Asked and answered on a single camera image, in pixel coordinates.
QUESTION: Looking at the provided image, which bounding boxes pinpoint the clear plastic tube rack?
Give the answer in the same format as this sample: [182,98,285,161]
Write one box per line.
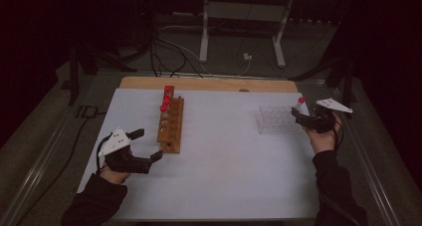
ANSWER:
[255,105,312,135]

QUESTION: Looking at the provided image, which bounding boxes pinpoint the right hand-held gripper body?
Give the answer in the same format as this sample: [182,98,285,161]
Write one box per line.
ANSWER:
[307,98,353,134]

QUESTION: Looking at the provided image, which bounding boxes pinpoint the black floor cable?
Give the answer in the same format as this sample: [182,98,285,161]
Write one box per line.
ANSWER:
[149,30,204,79]

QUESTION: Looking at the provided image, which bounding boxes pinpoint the wooden test tube rack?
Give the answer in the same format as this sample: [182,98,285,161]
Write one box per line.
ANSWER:
[156,86,185,154]

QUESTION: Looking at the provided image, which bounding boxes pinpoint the metal frame rail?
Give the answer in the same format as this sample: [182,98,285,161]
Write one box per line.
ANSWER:
[332,86,404,226]
[0,71,101,226]

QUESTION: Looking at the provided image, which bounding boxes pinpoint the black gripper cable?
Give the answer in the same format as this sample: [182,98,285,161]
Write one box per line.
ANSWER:
[95,134,112,174]
[332,119,346,151]

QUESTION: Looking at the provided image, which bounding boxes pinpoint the black tripod stand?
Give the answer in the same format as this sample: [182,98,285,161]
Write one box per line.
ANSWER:
[288,51,357,110]
[61,41,137,107]

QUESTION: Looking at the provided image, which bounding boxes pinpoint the white plug cable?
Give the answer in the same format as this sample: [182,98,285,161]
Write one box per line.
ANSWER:
[236,58,253,78]

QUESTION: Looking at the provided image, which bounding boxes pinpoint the person's left hand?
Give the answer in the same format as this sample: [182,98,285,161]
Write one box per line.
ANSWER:
[99,164,131,185]

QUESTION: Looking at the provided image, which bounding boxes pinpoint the white metal stand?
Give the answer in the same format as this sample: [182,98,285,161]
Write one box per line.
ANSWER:
[198,0,297,69]

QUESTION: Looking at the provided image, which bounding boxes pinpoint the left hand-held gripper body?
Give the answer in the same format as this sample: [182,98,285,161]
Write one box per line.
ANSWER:
[98,127,153,175]

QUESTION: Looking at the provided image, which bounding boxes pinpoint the white floor cable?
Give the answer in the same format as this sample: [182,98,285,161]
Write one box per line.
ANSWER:
[158,24,211,77]

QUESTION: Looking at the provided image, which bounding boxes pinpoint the person's right hand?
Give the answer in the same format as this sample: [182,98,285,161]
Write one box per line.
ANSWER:
[305,114,342,154]

